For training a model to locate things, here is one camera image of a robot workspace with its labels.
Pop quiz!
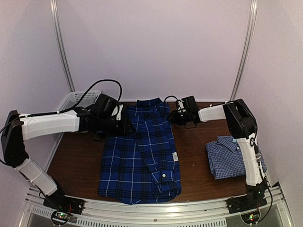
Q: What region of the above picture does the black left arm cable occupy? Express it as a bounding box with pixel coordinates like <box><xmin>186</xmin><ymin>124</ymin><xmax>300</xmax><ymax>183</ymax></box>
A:
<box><xmin>75</xmin><ymin>79</ymin><xmax>123</xmax><ymax>109</ymax></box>

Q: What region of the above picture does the left circuit board with leds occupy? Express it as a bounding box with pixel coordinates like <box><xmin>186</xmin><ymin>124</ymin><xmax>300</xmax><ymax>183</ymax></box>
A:
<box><xmin>51</xmin><ymin>210</ymin><xmax>72</xmax><ymax>226</ymax></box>

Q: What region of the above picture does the dark blue plaid shirt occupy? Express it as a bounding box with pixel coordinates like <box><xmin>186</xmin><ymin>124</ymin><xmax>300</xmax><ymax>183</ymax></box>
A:
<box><xmin>97</xmin><ymin>98</ymin><xmax>182</xmax><ymax>205</ymax></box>

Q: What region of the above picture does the circuit board with leds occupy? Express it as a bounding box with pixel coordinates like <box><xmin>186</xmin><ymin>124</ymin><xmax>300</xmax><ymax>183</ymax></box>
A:
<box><xmin>51</xmin><ymin>210</ymin><xmax>72</xmax><ymax>226</ymax></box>
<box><xmin>241</xmin><ymin>211</ymin><xmax>260</xmax><ymax>225</ymax></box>

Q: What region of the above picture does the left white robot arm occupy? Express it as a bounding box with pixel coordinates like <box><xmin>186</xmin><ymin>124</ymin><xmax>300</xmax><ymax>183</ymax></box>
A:
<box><xmin>0</xmin><ymin>94</ymin><xmax>135</xmax><ymax>210</ymax></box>

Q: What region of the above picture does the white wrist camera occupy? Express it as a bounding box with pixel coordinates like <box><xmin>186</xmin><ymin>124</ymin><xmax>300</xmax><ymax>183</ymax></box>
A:
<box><xmin>111</xmin><ymin>104</ymin><xmax>124</xmax><ymax>121</ymax></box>
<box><xmin>175</xmin><ymin>99</ymin><xmax>185</xmax><ymax>112</ymax></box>

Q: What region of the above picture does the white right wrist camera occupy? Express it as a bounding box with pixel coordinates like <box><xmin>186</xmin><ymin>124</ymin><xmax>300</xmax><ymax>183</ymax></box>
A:
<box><xmin>175</xmin><ymin>99</ymin><xmax>185</xmax><ymax>112</ymax></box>

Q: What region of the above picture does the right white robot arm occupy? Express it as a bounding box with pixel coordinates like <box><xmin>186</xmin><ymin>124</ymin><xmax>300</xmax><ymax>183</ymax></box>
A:
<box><xmin>167</xmin><ymin>96</ymin><xmax>268</xmax><ymax>209</ymax></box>

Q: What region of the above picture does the white plastic mesh basket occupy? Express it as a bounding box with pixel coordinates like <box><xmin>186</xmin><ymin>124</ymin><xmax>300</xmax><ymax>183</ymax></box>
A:
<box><xmin>58</xmin><ymin>90</ymin><xmax>102</xmax><ymax>111</ymax></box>

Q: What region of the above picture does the right circuit board with leds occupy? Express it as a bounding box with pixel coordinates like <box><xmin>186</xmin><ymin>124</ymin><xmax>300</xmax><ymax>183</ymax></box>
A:
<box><xmin>241</xmin><ymin>211</ymin><xmax>260</xmax><ymax>225</ymax></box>

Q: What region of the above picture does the aluminium corner post left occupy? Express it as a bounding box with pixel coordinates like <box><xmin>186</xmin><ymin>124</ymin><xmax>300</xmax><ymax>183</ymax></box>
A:
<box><xmin>49</xmin><ymin>0</ymin><xmax>75</xmax><ymax>92</ymax></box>

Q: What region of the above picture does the aluminium front rail frame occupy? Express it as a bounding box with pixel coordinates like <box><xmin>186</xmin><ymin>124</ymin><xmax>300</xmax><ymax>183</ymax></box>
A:
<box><xmin>17</xmin><ymin>187</ymin><xmax>294</xmax><ymax>227</ymax></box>

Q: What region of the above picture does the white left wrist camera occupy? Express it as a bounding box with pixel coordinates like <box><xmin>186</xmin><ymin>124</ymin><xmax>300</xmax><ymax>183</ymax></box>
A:
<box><xmin>111</xmin><ymin>104</ymin><xmax>124</xmax><ymax>121</ymax></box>

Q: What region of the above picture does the aluminium corner post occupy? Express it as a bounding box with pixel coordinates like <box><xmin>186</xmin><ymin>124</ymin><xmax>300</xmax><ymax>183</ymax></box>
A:
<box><xmin>49</xmin><ymin>0</ymin><xmax>75</xmax><ymax>92</ymax></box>
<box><xmin>230</xmin><ymin>0</ymin><xmax>258</xmax><ymax>101</ymax></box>

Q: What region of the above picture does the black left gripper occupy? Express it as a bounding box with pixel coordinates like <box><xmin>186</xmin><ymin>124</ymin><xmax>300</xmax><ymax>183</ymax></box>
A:
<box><xmin>97</xmin><ymin>114</ymin><xmax>136</xmax><ymax>137</ymax></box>

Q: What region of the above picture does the folded blue gingham shirt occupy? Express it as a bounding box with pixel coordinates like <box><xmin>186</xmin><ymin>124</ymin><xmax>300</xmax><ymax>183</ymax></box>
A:
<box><xmin>205</xmin><ymin>136</ymin><xmax>267</xmax><ymax>181</ymax></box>

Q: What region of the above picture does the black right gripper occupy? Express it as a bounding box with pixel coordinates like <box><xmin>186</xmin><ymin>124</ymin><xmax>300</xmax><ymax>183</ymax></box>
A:
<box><xmin>170</xmin><ymin>109</ymin><xmax>191</xmax><ymax>125</ymax></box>

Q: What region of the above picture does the aluminium corner post right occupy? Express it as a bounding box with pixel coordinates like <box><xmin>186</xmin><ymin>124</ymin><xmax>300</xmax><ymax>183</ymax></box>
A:
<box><xmin>230</xmin><ymin>0</ymin><xmax>258</xmax><ymax>101</ymax></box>

